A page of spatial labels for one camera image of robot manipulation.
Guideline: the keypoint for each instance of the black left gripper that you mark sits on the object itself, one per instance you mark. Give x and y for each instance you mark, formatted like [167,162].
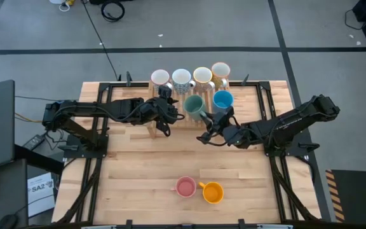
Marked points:
[154,111]

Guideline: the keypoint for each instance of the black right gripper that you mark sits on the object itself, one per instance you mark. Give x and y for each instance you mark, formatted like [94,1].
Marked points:
[227,133]

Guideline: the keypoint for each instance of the green faceted mug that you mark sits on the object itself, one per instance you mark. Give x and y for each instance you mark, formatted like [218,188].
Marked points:
[194,106]

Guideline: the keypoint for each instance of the blue faceted mug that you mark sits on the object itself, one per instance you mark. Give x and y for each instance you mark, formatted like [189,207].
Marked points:
[222,100]

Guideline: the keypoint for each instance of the patterned white mug pink rim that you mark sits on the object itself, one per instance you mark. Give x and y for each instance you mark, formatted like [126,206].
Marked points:
[160,78]

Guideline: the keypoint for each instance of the white mug blue pattern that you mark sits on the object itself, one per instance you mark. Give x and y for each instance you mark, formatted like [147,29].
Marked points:
[182,78]

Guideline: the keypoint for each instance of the red-patterned mug yellow rim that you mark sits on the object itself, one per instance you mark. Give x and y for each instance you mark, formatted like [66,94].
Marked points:
[203,76]

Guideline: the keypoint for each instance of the pink faceted mug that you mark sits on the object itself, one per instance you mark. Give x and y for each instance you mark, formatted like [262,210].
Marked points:
[185,186]

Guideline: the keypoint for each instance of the yellow-orange faceted mug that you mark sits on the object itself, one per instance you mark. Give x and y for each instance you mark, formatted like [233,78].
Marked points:
[212,193]

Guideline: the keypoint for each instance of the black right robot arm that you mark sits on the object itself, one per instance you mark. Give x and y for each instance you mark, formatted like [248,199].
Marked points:
[291,122]

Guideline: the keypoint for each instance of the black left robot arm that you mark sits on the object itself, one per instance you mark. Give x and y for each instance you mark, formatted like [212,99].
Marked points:
[100,109]

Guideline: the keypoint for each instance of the wooden slatted rack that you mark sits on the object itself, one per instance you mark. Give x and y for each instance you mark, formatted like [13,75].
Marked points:
[187,124]

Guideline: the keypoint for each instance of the black power adapter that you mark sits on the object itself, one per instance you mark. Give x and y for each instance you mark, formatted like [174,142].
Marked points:
[33,142]

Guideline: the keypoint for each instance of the white printed paper sheet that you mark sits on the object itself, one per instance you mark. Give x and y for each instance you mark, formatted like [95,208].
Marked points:
[40,197]

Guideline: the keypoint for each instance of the white round object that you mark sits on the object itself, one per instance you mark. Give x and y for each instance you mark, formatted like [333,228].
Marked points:
[56,1]

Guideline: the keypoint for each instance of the black hazard-striped mat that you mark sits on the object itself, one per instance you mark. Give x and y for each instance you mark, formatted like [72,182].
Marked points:
[357,197]

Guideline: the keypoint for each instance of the black computer mouse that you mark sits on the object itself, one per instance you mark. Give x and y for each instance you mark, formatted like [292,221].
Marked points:
[6,221]

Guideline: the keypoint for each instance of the black frame clamp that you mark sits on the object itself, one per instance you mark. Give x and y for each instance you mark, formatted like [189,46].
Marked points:
[245,80]
[128,79]
[128,224]
[241,224]

